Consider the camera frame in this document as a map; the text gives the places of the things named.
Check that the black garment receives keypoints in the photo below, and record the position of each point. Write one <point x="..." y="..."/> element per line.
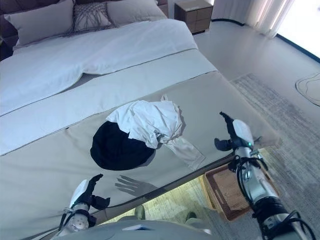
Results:
<point x="117" y="147"/>

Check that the beige bed cover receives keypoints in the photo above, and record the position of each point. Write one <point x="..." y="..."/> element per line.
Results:
<point x="75" y="140"/>

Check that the patterned decorative cushion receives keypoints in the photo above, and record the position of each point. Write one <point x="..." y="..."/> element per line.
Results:
<point x="91" y="16"/>

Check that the brown woven basket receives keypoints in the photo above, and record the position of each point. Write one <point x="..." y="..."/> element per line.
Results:
<point x="230" y="192"/>

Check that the large bed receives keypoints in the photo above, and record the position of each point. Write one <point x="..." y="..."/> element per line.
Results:
<point x="100" y="100"/>

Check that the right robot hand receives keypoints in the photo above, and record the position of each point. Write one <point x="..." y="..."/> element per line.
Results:
<point x="237" y="132"/>

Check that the white duvet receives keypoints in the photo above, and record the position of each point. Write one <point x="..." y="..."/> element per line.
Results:
<point x="82" y="57"/>

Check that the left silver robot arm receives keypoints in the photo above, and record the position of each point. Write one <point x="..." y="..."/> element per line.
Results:
<point x="76" y="221"/>

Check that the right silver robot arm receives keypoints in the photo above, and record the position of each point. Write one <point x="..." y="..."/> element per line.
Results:
<point x="265" y="195"/>

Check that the brown wooden nightstand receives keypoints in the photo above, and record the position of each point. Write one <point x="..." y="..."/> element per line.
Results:
<point x="193" y="16"/>

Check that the white sheer curtain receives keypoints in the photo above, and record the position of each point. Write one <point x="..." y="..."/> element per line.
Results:
<point x="272" y="15"/>

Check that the beige plain pillow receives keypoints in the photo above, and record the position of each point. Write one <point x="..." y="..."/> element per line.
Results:
<point x="40" y="22"/>
<point x="136" y="12"/>

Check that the white crumpled shirt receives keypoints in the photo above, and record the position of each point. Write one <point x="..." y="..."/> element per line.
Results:
<point x="160" y="127"/>

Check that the robot torso in grey cloth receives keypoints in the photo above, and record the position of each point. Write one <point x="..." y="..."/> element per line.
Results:
<point x="155" y="228"/>

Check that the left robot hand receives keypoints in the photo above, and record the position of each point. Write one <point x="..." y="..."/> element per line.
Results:
<point x="86" y="191"/>

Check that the grey textured rug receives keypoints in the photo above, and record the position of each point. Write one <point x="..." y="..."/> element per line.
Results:
<point x="280" y="130"/>

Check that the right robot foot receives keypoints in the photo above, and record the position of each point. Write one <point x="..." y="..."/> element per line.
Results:
<point x="190" y="217"/>

